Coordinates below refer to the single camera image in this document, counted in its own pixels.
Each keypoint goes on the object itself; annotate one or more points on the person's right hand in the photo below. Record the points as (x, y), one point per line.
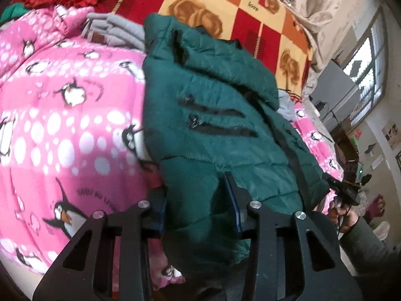
(338, 210)

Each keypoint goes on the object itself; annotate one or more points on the person's right forearm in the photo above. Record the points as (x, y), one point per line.
(369, 250)

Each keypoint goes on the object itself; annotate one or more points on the foot in dark red sock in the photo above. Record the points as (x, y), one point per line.
(376, 208)

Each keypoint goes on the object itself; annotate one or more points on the pink penguin blanket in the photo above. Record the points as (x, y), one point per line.
(62, 100)

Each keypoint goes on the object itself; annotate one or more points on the wall poster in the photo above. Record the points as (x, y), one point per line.
(391, 133)

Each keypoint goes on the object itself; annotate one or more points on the grey folded garment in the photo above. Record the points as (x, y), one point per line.
(119, 28)

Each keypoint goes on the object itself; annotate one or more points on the white slipper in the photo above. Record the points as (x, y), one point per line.
(382, 229)

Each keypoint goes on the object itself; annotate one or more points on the dark green puffer jacket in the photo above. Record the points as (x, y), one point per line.
(203, 125)

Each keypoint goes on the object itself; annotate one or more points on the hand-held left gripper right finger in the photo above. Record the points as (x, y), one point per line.
(236, 202)

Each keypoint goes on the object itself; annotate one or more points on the beige patterned curtain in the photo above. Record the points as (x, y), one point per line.
(329, 0)

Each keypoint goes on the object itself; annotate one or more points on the green frilled cloth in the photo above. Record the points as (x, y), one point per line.
(12, 11)

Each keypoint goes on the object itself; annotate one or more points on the white cabinet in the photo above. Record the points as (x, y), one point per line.
(332, 81)

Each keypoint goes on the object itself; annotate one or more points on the side window with blinds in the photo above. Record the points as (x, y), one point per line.
(366, 78)

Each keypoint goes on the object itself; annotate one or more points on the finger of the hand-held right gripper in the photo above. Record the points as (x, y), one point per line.
(329, 179)

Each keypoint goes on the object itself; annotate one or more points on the red orange checked blanket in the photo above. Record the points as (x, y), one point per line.
(250, 15)

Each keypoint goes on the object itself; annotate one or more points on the grey cloth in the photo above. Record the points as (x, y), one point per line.
(286, 106)

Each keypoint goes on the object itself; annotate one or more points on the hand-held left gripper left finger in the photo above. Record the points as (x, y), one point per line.
(160, 208)

